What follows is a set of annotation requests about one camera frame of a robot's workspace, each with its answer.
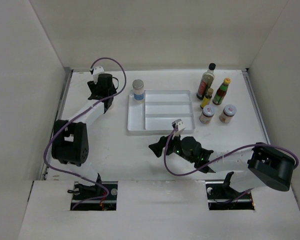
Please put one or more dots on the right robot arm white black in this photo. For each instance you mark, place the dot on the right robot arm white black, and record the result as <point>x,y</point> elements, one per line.
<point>248,167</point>

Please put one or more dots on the white divided organizer tray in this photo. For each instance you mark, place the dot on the white divided organizer tray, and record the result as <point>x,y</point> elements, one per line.
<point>154,116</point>

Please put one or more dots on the green red sauce bottle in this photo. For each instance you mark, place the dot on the green red sauce bottle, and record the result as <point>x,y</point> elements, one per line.
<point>221,92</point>

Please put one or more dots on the small yellow-label bottle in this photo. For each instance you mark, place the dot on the small yellow-label bottle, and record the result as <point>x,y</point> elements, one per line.
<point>207,98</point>

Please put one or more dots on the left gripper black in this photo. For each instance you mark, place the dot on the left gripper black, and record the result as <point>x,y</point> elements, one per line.
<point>94,86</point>

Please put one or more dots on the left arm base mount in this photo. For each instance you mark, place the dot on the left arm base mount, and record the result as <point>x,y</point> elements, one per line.
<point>93,198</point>

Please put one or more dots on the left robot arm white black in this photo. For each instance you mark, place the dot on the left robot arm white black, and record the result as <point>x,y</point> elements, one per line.
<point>71,146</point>

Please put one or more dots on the dark soy sauce bottle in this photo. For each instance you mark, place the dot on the dark soy sauce bottle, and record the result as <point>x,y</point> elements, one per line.
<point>206,81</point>

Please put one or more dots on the blue-label jar of white pearls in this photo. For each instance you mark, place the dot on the blue-label jar of white pearls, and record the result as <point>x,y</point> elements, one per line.
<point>138,90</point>

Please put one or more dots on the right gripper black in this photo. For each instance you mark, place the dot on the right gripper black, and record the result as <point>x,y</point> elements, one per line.
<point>158,147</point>

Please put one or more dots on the red-lid spice jar right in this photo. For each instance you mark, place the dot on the red-lid spice jar right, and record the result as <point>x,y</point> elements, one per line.
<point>227,113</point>

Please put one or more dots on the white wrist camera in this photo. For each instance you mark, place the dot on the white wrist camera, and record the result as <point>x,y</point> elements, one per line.
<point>178,126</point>
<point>96,71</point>

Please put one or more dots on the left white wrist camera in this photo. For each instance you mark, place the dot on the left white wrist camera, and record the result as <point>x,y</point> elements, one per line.
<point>96,71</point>

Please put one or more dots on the red-lid spice jar left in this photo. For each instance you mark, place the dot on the red-lid spice jar left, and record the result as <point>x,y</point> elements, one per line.
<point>207,114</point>

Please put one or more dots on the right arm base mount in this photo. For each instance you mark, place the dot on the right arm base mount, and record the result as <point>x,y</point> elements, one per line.
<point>221,197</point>

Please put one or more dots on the red-lid spice jar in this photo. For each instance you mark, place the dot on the red-lid spice jar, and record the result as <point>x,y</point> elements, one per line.
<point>227,113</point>
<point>207,114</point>

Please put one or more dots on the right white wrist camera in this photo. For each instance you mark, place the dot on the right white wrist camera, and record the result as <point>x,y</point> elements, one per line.
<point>178,126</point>

